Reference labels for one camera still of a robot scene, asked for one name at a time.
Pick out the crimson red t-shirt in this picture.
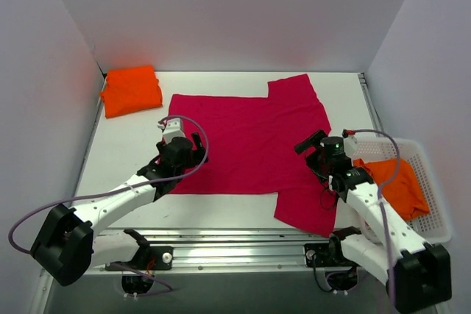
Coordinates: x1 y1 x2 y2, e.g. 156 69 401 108
169 74 336 237

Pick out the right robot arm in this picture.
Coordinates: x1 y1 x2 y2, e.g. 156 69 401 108
294 129 452 313

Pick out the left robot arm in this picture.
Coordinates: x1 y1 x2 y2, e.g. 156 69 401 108
30 132 208 286

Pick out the folded orange t-shirt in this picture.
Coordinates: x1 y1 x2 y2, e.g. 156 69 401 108
100 65 163 118

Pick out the crumpled orange t-shirt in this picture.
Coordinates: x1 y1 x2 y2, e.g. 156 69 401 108
353 159 430 221

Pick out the white plastic basket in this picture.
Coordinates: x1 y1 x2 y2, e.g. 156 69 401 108
351 136 452 243

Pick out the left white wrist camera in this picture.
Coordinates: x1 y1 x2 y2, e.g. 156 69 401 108
157 118 185 144

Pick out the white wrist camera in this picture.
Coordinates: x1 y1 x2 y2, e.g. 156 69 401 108
157 118 185 144
342 129 358 158

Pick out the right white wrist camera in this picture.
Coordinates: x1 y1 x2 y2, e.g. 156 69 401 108
342 129 358 158

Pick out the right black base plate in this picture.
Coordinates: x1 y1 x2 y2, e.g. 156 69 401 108
303 242 358 268

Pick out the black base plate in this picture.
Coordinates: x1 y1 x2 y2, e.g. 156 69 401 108
105 246 174 271
303 242 358 268

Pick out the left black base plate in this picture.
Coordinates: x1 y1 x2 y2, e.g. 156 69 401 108
105 246 174 271

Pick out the aluminium rail frame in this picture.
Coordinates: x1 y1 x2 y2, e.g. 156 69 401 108
76 72 379 273

